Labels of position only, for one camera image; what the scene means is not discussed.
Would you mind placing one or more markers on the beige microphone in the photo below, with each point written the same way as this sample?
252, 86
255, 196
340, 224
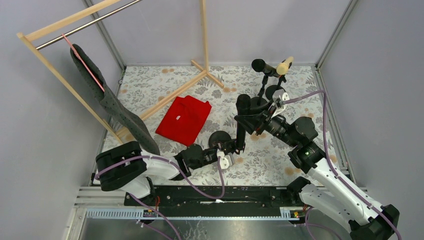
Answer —
283, 67

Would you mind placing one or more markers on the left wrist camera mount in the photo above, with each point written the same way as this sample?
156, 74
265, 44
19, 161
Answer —
225, 160

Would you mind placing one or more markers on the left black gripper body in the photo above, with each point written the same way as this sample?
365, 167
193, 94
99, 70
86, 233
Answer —
238, 145

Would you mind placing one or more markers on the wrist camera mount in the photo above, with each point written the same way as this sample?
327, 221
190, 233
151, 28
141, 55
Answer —
225, 160
279, 99

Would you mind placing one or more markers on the black mic stand corner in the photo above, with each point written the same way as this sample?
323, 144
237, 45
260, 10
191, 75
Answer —
223, 141

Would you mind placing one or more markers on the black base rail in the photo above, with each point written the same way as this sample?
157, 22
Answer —
237, 201

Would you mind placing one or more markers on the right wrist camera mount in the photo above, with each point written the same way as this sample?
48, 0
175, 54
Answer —
279, 99

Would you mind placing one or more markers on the black mic stand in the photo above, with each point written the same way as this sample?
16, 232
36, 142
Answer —
259, 100
269, 92

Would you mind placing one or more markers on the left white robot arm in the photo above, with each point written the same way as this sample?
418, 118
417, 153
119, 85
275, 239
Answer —
129, 168

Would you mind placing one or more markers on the metal clothes rail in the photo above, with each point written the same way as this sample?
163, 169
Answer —
86, 25

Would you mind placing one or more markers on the floral patterned mat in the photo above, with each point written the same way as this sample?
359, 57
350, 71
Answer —
265, 160

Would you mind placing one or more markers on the red folded shirt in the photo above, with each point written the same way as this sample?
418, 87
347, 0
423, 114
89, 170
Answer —
184, 120

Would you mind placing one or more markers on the pink clothes hanger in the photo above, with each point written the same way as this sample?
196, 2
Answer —
83, 63

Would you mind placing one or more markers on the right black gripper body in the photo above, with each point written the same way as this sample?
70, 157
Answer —
255, 123

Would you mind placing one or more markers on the dark grey hanging garment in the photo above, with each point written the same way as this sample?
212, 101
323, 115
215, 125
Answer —
112, 105

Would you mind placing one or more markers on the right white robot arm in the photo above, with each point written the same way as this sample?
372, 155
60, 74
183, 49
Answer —
361, 215

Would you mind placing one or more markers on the black microphone orange tip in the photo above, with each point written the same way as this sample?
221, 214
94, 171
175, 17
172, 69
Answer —
260, 66

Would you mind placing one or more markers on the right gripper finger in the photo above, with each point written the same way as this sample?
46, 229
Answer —
261, 107
250, 123

